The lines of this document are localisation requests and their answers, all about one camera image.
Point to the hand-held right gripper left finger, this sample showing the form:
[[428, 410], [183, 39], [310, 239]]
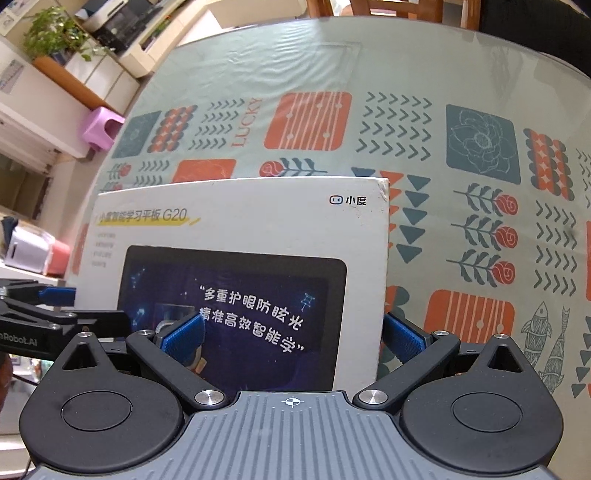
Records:
[[184, 339]]

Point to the white appliance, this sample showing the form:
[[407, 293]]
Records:
[[27, 251]]

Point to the pink container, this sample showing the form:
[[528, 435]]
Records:
[[61, 258]]

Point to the wooden chair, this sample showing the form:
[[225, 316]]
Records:
[[415, 11]]

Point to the patterned green desktop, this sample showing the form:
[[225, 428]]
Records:
[[415, 55]]

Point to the purple plastic stool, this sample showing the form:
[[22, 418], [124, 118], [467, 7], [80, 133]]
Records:
[[99, 129]]

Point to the white and yellow product box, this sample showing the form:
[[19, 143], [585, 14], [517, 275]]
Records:
[[258, 221]]

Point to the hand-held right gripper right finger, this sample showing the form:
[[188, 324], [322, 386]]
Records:
[[404, 342]]

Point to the wooden and white cabinet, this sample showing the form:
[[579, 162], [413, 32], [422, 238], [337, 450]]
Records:
[[92, 83]]

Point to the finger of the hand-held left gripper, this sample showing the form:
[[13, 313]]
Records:
[[92, 319], [57, 295]]

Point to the white low tv stand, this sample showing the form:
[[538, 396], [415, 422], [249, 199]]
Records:
[[171, 37]]

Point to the black device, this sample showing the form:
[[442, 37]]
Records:
[[120, 30]]

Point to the green potted plant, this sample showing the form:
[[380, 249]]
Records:
[[60, 32]]

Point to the dark cloth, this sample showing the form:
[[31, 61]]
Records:
[[545, 27]]

